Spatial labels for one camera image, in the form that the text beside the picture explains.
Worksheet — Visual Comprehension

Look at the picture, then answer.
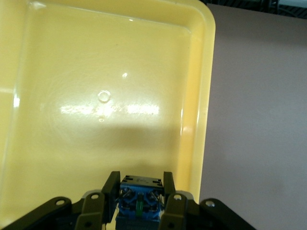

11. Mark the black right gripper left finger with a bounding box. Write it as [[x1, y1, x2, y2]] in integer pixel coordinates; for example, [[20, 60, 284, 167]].
[[0, 171, 121, 230]]

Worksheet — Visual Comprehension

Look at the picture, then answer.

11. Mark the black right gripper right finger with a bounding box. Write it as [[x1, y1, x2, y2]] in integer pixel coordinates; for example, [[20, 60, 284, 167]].
[[158, 171, 257, 230]]

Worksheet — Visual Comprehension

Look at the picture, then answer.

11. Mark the yellow push button switch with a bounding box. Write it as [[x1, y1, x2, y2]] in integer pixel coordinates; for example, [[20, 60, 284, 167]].
[[114, 174, 166, 230]]

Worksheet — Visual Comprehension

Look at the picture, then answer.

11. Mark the yellow plastic tray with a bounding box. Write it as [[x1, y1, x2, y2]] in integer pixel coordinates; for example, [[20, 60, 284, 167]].
[[0, 0, 217, 218]]

